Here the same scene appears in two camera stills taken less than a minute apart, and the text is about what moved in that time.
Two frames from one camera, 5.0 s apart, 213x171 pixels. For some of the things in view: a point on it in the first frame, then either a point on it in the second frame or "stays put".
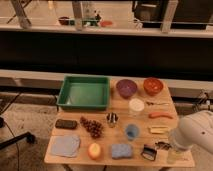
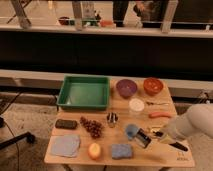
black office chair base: (27, 135) stays put
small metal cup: (112, 118) stays put
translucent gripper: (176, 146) to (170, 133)
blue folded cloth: (63, 145) stays put
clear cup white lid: (136, 104) stays put
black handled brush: (150, 152) to (175, 144)
